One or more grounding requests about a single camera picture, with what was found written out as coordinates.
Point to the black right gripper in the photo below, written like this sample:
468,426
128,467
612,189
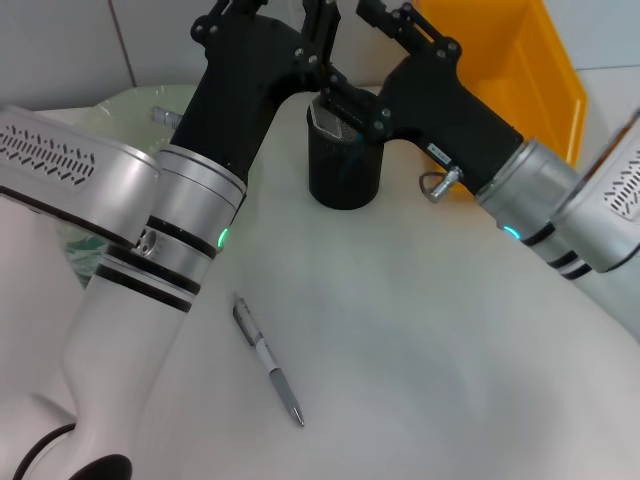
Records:
450,120

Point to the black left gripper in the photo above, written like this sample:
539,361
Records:
240,90

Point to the clear plastic ruler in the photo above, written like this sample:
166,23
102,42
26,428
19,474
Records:
330,122

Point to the clear green-label water bottle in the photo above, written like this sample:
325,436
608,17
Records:
82,255

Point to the grey ballpoint pen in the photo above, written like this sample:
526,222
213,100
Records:
265,355

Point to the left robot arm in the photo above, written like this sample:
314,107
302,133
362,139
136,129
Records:
125,325

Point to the black mesh pen cup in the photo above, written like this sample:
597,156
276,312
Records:
340,175

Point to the yellow plastic bin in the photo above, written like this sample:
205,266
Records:
500,40

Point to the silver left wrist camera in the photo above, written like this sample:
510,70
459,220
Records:
65,165

